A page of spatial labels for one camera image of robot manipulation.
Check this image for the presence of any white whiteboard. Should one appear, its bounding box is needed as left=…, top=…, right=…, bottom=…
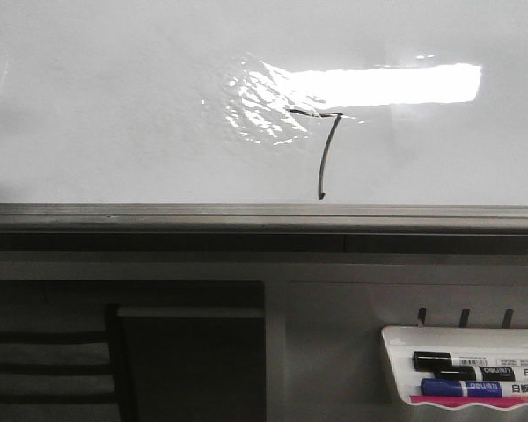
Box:
left=0, top=1, right=528, bottom=205

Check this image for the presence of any dark cabinet panel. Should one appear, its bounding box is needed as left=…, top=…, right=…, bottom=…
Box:
left=118, top=310, right=267, bottom=421

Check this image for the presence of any black hook left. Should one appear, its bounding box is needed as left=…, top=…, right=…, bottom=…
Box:
left=416, top=307, right=427, bottom=327

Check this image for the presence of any black hook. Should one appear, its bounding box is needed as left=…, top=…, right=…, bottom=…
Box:
left=416, top=307, right=427, bottom=327
left=458, top=308, right=470, bottom=328
left=502, top=309, right=514, bottom=329

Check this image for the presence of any white plastic marker tray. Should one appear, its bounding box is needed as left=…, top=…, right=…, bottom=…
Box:
left=381, top=326, right=528, bottom=421

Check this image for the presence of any black capped marker top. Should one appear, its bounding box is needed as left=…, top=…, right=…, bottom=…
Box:
left=412, top=351, right=528, bottom=371

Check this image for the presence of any black capped marker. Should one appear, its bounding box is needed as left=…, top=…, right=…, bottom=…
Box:
left=412, top=351, right=528, bottom=371
left=433, top=366, right=528, bottom=382

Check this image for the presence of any black hook middle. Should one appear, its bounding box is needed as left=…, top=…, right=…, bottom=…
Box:
left=458, top=308, right=470, bottom=328

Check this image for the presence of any blue capped marker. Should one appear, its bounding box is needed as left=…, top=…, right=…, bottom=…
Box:
left=421, top=378, right=528, bottom=397

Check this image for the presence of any black capped marker middle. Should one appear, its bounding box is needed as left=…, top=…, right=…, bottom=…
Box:
left=433, top=366, right=528, bottom=382

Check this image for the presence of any black hook right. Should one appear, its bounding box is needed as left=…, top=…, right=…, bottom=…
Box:
left=502, top=309, right=514, bottom=329

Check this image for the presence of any dark chair backrest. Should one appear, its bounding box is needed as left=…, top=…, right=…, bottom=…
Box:
left=0, top=304, right=138, bottom=421

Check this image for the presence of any grey whiteboard frame ledge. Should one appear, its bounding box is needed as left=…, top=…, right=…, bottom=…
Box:
left=0, top=203, right=528, bottom=255

